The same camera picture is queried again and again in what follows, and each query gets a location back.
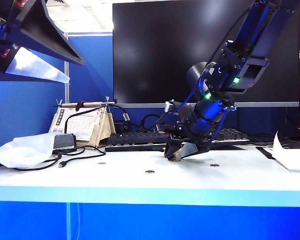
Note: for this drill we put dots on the copper gold coin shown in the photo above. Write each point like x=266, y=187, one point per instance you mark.
x=175, y=160

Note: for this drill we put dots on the white plastic bag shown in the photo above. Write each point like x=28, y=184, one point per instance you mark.
x=22, y=150

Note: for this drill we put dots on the desk calendar with cardboard stand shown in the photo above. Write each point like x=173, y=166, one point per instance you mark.
x=82, y=125

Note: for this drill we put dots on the small black desktop box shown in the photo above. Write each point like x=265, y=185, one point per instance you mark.
x=121, y=127

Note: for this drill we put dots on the yellow Pikachu doll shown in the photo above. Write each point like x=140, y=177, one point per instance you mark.
x=176, y=153

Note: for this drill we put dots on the silver coin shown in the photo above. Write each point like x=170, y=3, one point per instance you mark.
x=101, y=163
x=215, y=165
x=149, y=171

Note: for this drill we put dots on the large black computer monitor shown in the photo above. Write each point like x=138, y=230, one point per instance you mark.
x=152, y=50

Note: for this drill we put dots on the black mechanical keyboard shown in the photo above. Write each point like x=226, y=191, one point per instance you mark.
x=135, y=140

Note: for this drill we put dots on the black power adapter box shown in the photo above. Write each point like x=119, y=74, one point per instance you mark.
x=63, y=141

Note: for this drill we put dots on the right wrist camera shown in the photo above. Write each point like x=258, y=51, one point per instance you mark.
x=171, y=106

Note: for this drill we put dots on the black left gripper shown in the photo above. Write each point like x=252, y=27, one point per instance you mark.
x=2, y=15

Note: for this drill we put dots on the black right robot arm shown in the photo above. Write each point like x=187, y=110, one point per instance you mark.
x=252, y=50

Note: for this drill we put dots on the white partition post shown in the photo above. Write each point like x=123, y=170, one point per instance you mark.
x=66, y=92

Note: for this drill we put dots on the blue office partition panel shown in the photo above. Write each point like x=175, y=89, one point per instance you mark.
x=90, y=75

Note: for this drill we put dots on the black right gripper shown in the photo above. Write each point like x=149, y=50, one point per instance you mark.
x=205, y=122

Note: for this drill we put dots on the curled white paper sheet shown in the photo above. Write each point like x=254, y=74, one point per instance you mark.
x=280, y=150

